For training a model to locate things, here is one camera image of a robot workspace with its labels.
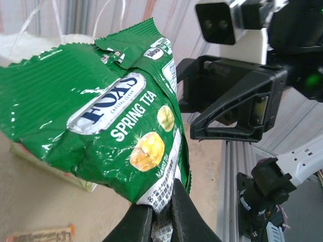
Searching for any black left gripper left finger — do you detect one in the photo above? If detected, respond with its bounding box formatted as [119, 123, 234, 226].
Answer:
[101, 203, 154, 242]

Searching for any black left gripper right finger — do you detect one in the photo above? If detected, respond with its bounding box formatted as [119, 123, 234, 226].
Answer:
[171, 179, 223, 242]

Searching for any Fox's green candy packet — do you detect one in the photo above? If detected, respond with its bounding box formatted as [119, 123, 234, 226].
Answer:
[0, 17, 193, 242]

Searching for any white paper bag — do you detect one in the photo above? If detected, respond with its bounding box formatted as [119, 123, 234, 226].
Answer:
[0, 0, 127, 194]

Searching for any small orange snack packet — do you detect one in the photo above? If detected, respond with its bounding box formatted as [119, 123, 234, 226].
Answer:
[6, 223, 76, 242]

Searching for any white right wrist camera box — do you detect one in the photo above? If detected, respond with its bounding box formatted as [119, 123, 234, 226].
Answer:
[194, 0, 273, 67]

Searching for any aluminium rail frame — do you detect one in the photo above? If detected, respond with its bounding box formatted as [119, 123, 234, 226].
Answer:
[216, 139, 256, 242]

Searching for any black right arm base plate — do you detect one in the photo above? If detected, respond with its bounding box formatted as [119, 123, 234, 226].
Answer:
[236, 171, 256, 242]

